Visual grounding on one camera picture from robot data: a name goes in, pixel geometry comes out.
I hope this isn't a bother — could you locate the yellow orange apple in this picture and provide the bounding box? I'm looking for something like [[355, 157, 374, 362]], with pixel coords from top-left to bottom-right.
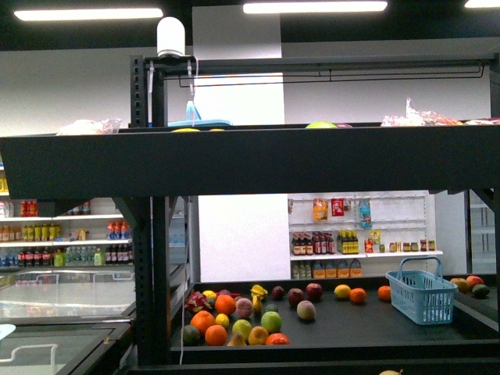
[[248, 326, 269, 345]]

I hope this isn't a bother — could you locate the yellow lemon back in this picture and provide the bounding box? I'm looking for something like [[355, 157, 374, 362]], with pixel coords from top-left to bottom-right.
[[334, 284, 351, 300]]

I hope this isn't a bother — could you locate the dark red apple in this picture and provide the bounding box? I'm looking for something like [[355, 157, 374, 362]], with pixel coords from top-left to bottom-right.
[[287, 287, 305, 308]]

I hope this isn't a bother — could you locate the large orange back row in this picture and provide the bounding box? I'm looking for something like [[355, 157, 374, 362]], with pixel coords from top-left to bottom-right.
[[215, 295, 236, 316]]

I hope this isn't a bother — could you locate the glass top freezer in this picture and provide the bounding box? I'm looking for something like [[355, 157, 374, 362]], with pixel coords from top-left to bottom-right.
[[1, 266, 135, 374]]

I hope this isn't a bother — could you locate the light blue basket on shelf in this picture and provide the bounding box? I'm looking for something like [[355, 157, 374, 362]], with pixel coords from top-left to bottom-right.
[[385, 256, 458, 325]]

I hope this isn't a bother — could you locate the pink dragon fruit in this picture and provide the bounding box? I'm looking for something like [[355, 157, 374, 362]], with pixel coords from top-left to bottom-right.
[[184, 291, 213, 315]]

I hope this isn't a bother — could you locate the orange mandarin back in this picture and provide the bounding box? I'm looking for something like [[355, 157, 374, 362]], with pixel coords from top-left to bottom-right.
[[349, 287, 367, 305]]

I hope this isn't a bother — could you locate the lone pink green peach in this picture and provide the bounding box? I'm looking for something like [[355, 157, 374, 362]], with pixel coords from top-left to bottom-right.
[[296, 300, 316, 321]]

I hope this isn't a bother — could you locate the black metal display shelf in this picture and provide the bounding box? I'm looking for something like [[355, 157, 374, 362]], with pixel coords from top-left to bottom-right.
[[1, 56, 499, 374]]

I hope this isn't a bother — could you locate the red apple back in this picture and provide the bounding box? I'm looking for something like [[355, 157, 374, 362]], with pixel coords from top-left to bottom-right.
[[305, 283, 323, 302]]

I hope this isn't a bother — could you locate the yellow banana bunch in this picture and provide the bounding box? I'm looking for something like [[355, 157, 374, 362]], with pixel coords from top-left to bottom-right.
[[251, 284, 268, 314]]

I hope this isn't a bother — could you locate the orange front middle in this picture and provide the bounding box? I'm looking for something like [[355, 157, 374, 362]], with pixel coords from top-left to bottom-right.
[[205, 324, 227, 346]]

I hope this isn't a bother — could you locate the pink peach in pile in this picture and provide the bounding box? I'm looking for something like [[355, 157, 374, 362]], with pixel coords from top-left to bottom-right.
[[235, 298, 253, 319]]

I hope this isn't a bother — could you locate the small yellow lemon in pile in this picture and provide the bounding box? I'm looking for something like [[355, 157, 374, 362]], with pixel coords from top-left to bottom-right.
[[216, 313, 230, 329]]

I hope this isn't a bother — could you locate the left beverage shelf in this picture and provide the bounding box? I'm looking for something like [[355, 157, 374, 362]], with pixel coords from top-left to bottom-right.
[[1, 169, 134, 271]]

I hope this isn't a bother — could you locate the white dome security camera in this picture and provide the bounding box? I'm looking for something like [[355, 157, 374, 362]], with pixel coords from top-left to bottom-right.
[[156, 16, 185, 58]]

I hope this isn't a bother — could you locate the yellow green apple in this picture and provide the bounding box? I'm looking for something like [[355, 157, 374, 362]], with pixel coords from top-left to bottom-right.
[[232, 319, 252, 341]]

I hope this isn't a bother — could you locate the orange front left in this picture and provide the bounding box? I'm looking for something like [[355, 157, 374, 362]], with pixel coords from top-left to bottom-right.
[[190, 310, 216, 337]]

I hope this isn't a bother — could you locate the dark green avocado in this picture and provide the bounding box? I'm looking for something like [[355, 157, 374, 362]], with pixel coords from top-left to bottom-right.
[[181, 324, 201, 346]]

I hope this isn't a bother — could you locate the white background grocery shelf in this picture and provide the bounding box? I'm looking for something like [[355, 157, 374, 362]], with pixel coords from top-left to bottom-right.
[[287, 191, 442, 280]]

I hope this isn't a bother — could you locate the red orange tomato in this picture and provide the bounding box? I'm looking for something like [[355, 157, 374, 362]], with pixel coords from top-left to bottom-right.
[[266, 333, 290, 345]]

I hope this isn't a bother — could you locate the mango pile far right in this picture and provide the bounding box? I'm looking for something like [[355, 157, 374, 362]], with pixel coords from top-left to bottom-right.
[[450, 275, 490, 299]]

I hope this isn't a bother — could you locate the bagged produce top right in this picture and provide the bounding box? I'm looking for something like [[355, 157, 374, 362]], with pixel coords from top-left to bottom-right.
[[380, 98, 499, 127]]

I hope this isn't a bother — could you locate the orange beside basket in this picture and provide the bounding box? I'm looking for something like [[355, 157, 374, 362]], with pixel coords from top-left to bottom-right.
[[377, 285, 391, 302]]

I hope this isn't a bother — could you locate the green fruit on top shelf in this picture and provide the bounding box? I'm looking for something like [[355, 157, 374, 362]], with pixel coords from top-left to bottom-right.
[[305, 121, 338, 129]]

